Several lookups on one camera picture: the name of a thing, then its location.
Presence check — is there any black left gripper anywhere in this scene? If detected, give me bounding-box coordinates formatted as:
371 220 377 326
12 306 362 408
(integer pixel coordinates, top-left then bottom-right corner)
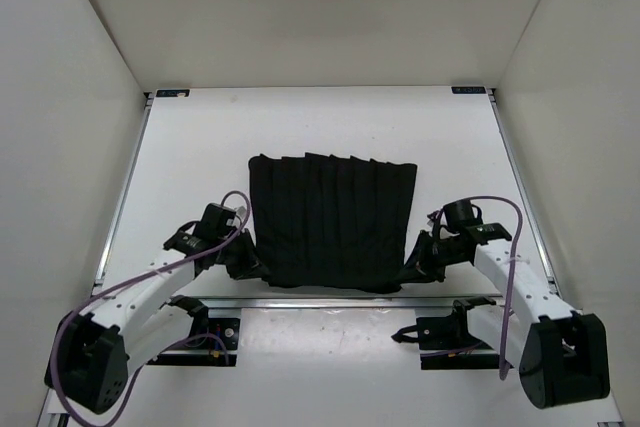
217 225 271 278

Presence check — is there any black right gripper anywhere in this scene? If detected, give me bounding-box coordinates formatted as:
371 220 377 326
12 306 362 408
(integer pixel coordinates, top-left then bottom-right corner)
397 230 467 284

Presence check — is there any black pleated skirt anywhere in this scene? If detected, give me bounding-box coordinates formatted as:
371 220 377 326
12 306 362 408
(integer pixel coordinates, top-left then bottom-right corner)
248 153 418 294

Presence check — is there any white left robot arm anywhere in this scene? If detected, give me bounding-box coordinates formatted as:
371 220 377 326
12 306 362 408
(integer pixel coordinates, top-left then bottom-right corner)
44 221 258 414

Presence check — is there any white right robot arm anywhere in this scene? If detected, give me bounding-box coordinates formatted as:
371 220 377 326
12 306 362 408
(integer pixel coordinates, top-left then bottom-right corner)
392 224 610 409

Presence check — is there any right corner label sticker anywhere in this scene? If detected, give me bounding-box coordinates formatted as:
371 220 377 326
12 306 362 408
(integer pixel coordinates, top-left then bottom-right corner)
451 86 487 95

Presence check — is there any corner label sticker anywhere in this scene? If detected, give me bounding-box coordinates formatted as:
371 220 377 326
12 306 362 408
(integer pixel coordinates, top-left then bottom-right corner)
155 89 190 98
451 86 487 95

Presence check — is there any left corner label sticker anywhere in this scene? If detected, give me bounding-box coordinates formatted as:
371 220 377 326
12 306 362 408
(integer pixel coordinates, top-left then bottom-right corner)
155 89 190 98

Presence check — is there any aluminium front table rail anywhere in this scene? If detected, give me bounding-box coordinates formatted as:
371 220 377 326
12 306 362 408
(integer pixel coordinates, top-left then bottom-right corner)
169 294 506 311

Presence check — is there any aluminium table rail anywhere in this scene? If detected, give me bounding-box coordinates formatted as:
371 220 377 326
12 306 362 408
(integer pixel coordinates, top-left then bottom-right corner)
93 91 155 286
169 294 506 311

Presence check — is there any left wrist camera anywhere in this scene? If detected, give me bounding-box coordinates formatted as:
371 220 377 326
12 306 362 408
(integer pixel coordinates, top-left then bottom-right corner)
193 203 236 242

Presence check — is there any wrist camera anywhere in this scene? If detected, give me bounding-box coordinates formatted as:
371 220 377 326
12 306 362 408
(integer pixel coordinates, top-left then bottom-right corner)
443 199 483 231
193 203 236 242

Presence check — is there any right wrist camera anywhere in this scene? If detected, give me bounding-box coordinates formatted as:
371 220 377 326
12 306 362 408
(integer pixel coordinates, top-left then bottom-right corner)
443 199 483 231

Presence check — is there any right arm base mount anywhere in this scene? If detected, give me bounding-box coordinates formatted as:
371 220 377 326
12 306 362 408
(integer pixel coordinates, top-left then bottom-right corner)
391 297 499 371

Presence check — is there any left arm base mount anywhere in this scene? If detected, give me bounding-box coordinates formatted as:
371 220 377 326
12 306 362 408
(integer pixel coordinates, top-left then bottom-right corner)
148 296 241 367

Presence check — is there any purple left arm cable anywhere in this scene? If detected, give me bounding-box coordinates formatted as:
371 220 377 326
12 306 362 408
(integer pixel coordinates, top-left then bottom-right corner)
47 190 251 426

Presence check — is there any aluminium left table rail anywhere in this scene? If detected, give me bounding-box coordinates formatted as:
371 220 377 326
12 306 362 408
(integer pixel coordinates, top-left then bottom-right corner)
93 91 155 286

